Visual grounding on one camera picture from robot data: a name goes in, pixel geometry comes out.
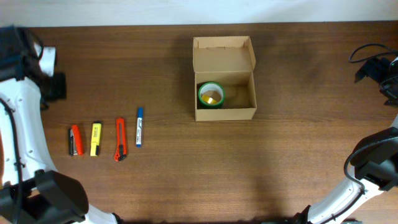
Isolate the orange black stapler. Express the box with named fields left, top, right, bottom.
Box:
left=68, top=124, right=84, bottom=156

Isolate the brown cardboard box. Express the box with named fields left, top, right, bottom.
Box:
left=193, top=36, right=257, bottom=121

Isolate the small yellow tape roll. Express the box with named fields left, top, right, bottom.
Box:
left=201, top=95, right=219, bottom=105

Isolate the green tape roll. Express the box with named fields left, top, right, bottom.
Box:
left=198, top=82, right=226, bottom=109

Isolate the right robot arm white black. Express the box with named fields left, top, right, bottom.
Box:
left=290, top=57, right=397, bottom=223

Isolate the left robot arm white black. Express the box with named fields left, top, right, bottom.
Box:
left=1, top=26, right=121, bottom=223

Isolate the yellow highlighter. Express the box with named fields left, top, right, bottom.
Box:
left=90, top=121, right=102, bottom=157

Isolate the blue white marker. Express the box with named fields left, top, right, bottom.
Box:
left=136, top=107, right=144, bottom=147

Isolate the orange utility knife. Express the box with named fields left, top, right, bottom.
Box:
left=114, top=118, right=127, bottom=162

